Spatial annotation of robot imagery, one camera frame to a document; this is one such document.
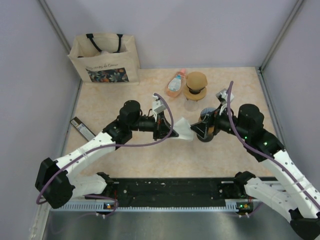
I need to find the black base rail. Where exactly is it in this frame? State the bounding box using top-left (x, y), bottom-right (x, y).
top-left (92, 177), bottom-right (252, 208)

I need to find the dark carafe with red lid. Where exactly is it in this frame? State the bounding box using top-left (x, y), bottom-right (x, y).
top-left (196, 135), bottom-right (214, 143)

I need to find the clear glass carafe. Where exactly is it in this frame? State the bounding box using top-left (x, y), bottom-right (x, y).
top-left (184, 99), bottom-right (199, 112)

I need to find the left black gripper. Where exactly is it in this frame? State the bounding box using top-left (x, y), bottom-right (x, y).
top-left (129, 111), bottom-right (179, 141)

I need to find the pink detergent bottle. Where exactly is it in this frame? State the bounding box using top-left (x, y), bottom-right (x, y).
top-left (165, 68), bottom-right (186, 98)

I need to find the white paper sheet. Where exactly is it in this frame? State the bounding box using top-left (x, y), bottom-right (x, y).
top-left (173, 117), bottom-right (194, 142)

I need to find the small black barcode box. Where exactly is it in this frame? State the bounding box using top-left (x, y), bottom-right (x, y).
top-left (70, 117), bottom-right (96, 142)

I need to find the beige canvas tote bag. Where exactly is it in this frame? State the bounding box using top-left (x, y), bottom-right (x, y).
top-left (68, 33), bottom-right (140, 84)

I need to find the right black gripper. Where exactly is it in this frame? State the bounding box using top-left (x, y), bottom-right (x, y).
top-left (189, 103), bottom-right (250, 140)

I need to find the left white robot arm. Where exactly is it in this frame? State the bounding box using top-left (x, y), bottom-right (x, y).
top-left (35, 98), bottom-right (179, 209)

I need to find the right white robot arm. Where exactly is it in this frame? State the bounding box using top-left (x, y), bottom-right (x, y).
top-left (190, 89), bottom-right (320, 240)

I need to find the brown paper coffee filter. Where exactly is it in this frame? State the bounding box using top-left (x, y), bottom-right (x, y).
top-left (186, 71), bottom-right (208, 91)

